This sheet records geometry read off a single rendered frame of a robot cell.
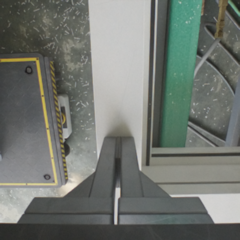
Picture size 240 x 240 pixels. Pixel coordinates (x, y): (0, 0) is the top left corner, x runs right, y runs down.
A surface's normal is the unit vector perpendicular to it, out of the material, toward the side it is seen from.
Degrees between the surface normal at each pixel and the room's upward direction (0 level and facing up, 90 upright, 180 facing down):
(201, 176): 90
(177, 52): 0
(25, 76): 0
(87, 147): 0
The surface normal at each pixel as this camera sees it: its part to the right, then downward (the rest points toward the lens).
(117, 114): -0.01, 0.29
